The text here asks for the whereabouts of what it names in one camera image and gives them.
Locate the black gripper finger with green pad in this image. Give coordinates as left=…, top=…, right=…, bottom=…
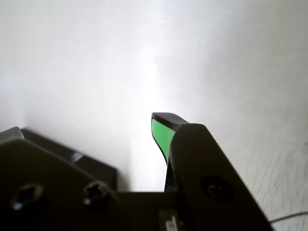
left=0, top=126, right=127, bottom=231
left=151, top=112, right=276, bottom=231

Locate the thin black wire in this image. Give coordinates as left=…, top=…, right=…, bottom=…
left=269, top=211, right=308, bottom=224

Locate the black cardboard box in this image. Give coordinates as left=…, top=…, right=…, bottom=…
left=20, top=128, right=119, bottom=193

